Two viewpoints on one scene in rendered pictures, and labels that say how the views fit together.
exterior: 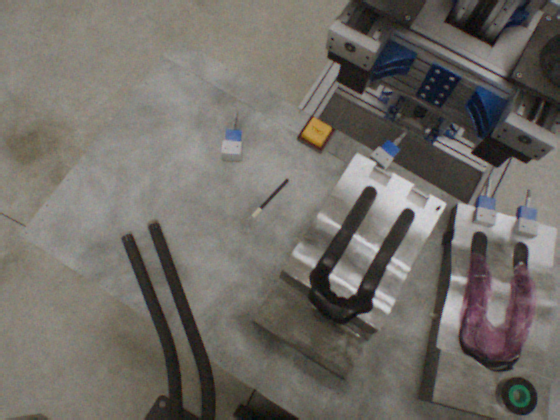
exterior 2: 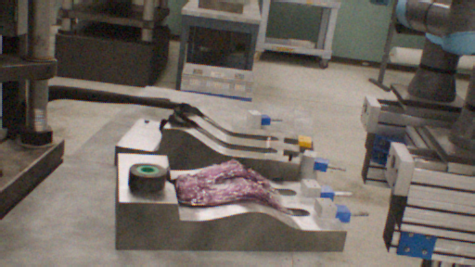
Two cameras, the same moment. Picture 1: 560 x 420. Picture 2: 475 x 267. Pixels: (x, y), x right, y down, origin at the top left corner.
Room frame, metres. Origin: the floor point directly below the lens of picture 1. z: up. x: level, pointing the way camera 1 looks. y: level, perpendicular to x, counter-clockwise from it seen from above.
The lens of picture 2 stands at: (-0.20, -1.69, 1.43)
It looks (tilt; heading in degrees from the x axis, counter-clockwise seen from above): 19 degrees down; 69
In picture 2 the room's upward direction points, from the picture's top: 8 degrees clockwise
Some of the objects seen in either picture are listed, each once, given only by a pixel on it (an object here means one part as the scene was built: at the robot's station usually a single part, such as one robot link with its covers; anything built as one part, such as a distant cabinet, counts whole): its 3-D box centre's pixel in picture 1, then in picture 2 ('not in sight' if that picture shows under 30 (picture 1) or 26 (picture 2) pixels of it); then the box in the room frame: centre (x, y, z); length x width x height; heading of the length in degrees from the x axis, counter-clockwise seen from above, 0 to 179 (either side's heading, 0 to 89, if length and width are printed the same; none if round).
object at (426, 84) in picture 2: not in sight; (434, 80); (1.02, -0.19, 1.09); 0.15 x 0.15 x 0.10
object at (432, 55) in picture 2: not in sight; (443, 44); (1.03, -0.19, 1.20); 0.13 x 0.12 x 0.14; 42
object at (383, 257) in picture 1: (362, 253); (219, 127); (0.31, -0.21, 0.92); 0.35 x 0.16 x 0.09; 156
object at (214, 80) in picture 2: not in sight; (217, 80); (1.31, 2.87, 0.28); 0.61 x 0.41 x 0.15; 161
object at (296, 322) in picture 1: (351, 260); (212, 141); (0.30, -0.19, 0.87); 0.50 x 0.26 x 0.14; 156
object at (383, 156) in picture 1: (390, 148); (324, 165); (0.64, -0.27, 0.83); 0.13 x 0.05 x 0.05; 146
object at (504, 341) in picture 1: (499, 305); (230, 183); (0.24, -0.55, 0.90); 0.26 x 0.18 x 0.08; 173
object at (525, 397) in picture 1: (516, 395); (147, 177); (0.04, -0.57, 0.93); 0.08 x 0.08 x 0.04
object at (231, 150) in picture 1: (233, 135); (265, 120); (0.61, 0.15, 0.83); 0.13 x 0.05 x 0.05; 3
